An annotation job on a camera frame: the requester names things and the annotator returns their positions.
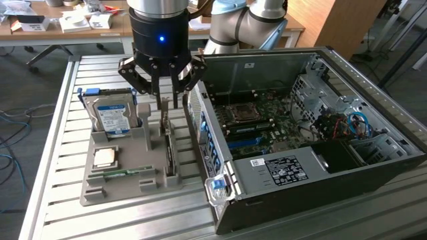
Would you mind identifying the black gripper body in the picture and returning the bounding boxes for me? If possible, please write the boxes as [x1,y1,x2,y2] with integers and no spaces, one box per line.
[127,7,193,76]

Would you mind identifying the green graphics card with fan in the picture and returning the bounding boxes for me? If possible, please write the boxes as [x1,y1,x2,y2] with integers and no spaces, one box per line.
[158,96,180,177]

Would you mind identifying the white paper stack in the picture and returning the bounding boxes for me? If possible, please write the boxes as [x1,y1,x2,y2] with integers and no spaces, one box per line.
[188,12,212,31]

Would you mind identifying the brown cardboard box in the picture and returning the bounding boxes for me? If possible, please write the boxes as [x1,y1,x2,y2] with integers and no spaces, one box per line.
[197,0,214,18]

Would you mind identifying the hard disk in blue carrier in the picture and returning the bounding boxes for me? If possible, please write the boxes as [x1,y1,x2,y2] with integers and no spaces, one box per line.
[75,87,138,138]

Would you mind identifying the small white box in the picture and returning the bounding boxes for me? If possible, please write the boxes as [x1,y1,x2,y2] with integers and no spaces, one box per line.
[87,13,113,30]

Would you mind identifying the metal CPU socket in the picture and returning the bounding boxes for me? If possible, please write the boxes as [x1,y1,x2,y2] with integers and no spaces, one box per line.
[224,102,262,123]

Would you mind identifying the flat white box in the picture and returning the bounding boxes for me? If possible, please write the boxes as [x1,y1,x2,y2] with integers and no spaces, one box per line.
[58,17,91,34]

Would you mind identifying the white tape roll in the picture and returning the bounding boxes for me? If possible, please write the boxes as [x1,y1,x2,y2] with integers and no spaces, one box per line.
[62,13,87,27]

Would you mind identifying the green installed RAM stick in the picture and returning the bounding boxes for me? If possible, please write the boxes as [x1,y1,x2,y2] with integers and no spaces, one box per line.
[229,121,276,135]

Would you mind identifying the wooden desk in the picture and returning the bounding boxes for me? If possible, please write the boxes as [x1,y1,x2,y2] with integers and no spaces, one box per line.
[0,0,306,55]

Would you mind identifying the grey parts rack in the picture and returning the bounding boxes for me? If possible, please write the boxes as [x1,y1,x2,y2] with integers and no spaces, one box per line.
[78,103,186,207]

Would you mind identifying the blue expansion slot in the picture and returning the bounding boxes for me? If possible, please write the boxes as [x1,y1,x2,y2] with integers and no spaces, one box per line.
[228,136,262,149]

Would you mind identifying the green motherboard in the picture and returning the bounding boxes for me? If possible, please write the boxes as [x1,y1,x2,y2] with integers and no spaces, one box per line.
[209,89,314,161]

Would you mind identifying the silver CPU chip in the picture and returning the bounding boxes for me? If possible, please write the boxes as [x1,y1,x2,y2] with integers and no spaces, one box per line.
[91,148,117,170]

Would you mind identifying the white box with black lid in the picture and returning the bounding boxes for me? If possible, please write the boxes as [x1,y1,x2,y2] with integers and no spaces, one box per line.
[15,14,50,32]

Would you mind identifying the green RAM stick on rack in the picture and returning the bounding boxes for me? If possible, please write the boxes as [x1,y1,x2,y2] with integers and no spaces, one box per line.
[87,166,155,179]

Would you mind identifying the blue case release latch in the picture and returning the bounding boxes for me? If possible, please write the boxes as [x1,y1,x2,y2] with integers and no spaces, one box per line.
[202,174,234,207]

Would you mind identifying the grey power supply unit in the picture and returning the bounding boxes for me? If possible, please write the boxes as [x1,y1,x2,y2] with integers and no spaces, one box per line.
[230,146,329,196]

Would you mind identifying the black open PC case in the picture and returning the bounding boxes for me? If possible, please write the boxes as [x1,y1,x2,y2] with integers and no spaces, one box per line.
[181,45,427,236]

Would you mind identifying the silver disk bay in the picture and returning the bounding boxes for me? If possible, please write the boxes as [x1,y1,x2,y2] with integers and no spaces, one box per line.
[348,133,409,166]

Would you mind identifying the white floor cable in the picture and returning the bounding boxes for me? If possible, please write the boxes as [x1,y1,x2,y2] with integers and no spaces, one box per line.
[0,103,55,118]

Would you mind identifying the red black power wires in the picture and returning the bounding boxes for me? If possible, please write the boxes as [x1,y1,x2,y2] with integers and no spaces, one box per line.
[318,114,354,141]

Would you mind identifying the blue floor cable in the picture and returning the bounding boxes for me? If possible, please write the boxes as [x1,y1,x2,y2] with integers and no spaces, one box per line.
[0,117,33,213]

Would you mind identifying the blue data wire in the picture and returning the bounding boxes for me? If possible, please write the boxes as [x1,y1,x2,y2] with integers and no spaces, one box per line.
[345,112,374,140]

